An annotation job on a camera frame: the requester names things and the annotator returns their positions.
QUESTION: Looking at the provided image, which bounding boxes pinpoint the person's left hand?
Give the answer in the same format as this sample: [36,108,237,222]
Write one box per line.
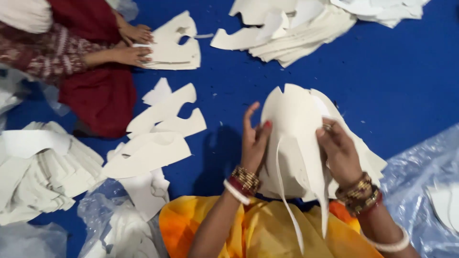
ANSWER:
[237,102,273,177]

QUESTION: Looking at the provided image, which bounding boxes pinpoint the person's right hand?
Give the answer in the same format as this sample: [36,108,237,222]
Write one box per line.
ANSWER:
[316,118,365,189]

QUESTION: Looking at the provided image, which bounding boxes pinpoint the bundle of white cutouts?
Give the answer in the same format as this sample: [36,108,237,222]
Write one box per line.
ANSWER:
[258,83,388,255]

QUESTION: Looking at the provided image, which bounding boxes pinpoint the gold and red bangles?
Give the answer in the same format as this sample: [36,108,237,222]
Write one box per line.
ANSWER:
[227,165,262,198]
[335,172,383,218]

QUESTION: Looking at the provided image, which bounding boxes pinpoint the white bangle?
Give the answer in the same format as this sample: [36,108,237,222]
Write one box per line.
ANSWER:
[360,225,411,253]
[223,179,251,206]

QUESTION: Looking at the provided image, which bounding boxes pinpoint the notched white cutout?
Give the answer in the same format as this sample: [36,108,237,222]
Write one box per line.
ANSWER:
[151,107,208,138]

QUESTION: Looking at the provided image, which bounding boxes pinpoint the yellow orange garment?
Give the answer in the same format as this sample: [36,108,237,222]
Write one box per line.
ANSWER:
[159,195,385,258]

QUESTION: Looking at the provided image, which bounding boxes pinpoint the large clear plastic bag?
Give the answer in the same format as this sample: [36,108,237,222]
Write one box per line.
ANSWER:
[379,123,459,258]

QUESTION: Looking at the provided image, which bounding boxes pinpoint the long curved white cutout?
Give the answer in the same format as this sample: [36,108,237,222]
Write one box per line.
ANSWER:
[126,83,197,139]

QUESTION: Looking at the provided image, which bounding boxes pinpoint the wide white cutout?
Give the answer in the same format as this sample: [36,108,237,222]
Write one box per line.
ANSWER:
[102,131,192,180]

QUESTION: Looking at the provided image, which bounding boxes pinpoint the small white cutout scrap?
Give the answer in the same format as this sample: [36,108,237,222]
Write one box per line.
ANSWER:
[142,77,173,107]

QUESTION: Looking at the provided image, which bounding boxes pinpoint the crumpled white cutout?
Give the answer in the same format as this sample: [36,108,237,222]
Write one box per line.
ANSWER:
[118,168,171,222]

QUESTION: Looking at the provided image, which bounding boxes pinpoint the small stack of white cutouts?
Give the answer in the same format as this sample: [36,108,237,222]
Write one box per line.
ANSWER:
[133,10,202,71]

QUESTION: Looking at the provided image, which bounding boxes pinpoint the large heap of white cutouts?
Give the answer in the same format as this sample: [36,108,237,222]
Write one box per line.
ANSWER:
[210,0,432,69]

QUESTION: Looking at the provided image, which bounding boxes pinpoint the clear plastic bag with cutouts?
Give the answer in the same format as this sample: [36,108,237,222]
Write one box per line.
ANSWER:
[77,178,170,258]

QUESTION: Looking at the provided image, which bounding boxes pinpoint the fanned pile of white cutouts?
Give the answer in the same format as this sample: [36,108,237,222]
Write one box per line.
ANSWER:
[0,121,107,226]

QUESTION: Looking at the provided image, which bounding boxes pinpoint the crumpled clear plastic sheet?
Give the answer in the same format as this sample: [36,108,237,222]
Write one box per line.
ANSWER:
[0,64,71,124]

